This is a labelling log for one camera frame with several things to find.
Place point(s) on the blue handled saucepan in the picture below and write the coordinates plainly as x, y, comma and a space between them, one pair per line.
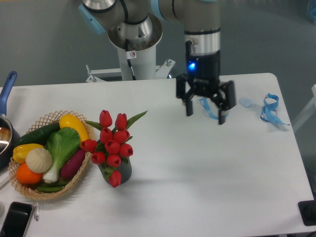
8, 135

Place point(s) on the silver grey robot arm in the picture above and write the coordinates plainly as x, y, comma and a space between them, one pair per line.
134, 28

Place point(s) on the white steamed bun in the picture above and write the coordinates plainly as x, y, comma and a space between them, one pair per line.
39, 160

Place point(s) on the black smartphone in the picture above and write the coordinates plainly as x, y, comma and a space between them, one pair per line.
17, 220

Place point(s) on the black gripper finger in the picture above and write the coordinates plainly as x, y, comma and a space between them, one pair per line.
224, 99
186, 96

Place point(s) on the yellow squash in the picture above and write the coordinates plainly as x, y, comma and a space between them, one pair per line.
75, 123

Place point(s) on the purple sweet potato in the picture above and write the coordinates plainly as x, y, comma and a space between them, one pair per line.
71, 167

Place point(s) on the black device at edge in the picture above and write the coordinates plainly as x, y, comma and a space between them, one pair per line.
308, 212

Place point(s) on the blue ribbon strip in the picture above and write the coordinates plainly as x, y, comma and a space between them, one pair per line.
207, 110

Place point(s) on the dark grey ribbed vase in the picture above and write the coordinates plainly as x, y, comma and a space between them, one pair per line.
115, 163

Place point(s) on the small blue cap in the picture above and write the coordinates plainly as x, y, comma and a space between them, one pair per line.
247, 103

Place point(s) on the yellow bell pepper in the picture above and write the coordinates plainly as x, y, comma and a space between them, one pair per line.
20, 152

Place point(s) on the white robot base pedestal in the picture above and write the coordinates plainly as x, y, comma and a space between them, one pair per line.
134, 65

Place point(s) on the green pea pods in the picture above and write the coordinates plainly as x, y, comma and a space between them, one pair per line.
52, 187

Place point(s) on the knotted blue ribbon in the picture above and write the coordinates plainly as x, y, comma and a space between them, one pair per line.
269, 110

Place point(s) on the orange fruit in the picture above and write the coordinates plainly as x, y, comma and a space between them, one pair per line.
25, 176

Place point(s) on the white frame at right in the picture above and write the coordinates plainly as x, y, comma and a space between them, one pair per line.
306, 112

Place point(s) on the green cucumber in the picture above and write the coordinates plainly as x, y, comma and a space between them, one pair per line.
38, 136

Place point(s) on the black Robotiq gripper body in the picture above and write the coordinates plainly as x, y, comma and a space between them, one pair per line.
203, 73

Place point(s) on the red tulip bouquet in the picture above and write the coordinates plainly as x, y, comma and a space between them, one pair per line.
110, 130

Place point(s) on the green bok choy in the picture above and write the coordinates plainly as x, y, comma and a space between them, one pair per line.
61, 145

